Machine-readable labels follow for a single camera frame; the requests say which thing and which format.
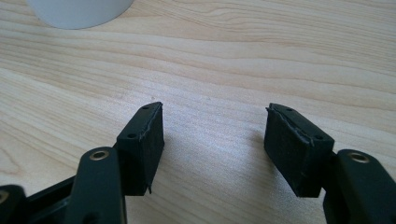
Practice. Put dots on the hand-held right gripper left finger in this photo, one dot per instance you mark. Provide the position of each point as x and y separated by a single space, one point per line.
141 155

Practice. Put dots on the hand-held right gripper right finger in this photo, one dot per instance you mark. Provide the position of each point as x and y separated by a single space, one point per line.
292 155

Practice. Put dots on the white cup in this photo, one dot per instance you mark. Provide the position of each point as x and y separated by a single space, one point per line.
77 12

